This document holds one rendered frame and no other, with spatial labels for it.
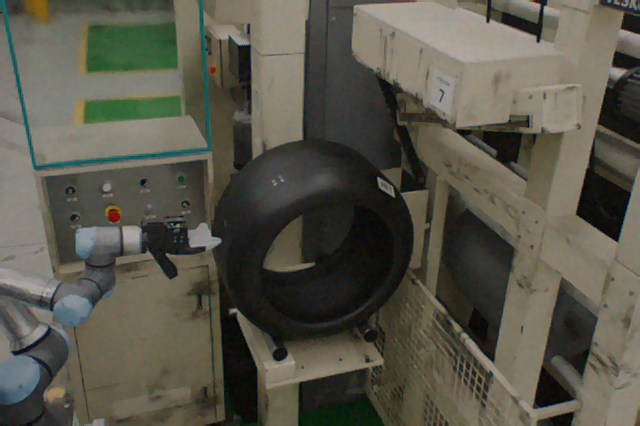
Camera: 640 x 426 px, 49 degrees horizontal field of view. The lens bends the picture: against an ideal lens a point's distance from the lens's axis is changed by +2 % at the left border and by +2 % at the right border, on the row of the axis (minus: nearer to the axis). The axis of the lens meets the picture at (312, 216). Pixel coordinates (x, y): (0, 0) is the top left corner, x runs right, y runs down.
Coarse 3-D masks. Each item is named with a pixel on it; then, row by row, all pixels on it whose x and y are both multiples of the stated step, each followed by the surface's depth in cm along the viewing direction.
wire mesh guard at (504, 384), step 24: (408, 288) 219; (432, 336) 206; (456, 336) 192; (384, 360) 247; (480, 360) 180; (384, 384) 250; (504, 384) 171; (408, 408) 231; (432, 408) 214; (528, 408) 164
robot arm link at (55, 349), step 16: (0, 304) 183; (16, 304) 186; (0, 320) 185; (16, 320) 185; (32, 320) 189; (16, 336) 187; (32, 336) 188; (48, 336) 190; (64, 336) 196; (16, 352) 187; (32, 352) 187; (48, 352) 189; (64, 352) 194
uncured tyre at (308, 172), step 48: (288, 144) 190; (336, 144) 193; (240, 192) 183; (288, 192) 174; (336, 192) 176; (384, 192) 182; (240, 240) 176; (384, 240) 212; (240, 288) 181; (288, 288) 217; (336, 288) 218; (384, 288) 195; (288, 336) 194
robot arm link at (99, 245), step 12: (84, 228) 171; (96, 228) 171; (108, 228) 172; (120, 228) 173; (84, 240) 169; (96, 240) 169; (108, 240) 170; (120, 240) 171; (84, 252) 169; (96, 252) 170; (108, 252) 171; (120, 252) 172; (96, 264) 172
